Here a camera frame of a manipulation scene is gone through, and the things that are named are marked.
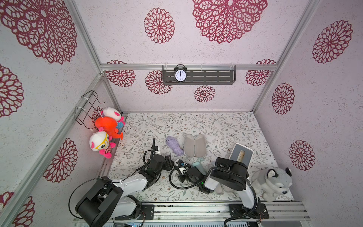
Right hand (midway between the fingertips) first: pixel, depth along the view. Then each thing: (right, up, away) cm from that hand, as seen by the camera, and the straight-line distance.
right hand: (174, 166), depth 90 cm
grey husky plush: (+47, -3, -21) cm, 52 cm away
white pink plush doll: (-41, +34, +5) cm, 53 cm away
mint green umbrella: (+16, 0, -2) cm, 16 cm away
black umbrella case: (-3, +4, -9) cm, 10 cm away
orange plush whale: (-42, +26, 0) cm, 49 cm away
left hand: (-4, +5, 0) cm, 6 cm away
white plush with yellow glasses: (-42, +17, -9) cm, 46 cm away
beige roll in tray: (+44, +6, +2) cm, 44 cm away
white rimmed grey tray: (+48, +6, +2) cm, 49 cm away
